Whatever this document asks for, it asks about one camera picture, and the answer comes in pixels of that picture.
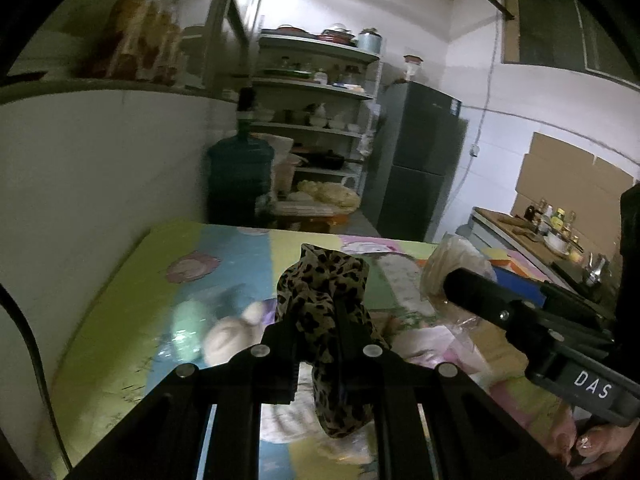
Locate green item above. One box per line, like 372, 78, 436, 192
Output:
170, 300, 209, 363

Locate pink towel with hair tie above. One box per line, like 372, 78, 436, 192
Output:
418, 235, 499, 340

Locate leopard print cloth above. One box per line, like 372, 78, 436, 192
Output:
276, 244, 390, 439

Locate beige plush bear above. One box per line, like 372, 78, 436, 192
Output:
202, 298, 277, 366

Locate person right hand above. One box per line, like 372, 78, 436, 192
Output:
546, 406, 639, 479

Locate large floral tissue pack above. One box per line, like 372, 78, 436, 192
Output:
367, 252, 465, 368

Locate kitchen counter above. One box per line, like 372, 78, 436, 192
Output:
465, 207, 617, 306

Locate white bowl on counter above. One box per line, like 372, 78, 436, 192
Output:
544, 232, 570, 257

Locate yellow dough pile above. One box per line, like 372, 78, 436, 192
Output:
297, 180, 361, 210

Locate black refrigerator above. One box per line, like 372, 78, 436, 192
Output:
361, 81, 464, 242

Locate glass jar on fridge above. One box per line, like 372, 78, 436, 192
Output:
404, 54, 423, 81

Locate metal storage shelf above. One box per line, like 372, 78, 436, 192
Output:
252, 26, 383, 192

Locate orange drink bottles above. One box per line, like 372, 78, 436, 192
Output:
81, 0, 183, 87

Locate cardboard wall sheets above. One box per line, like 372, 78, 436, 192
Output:
511, 132, 636, 258

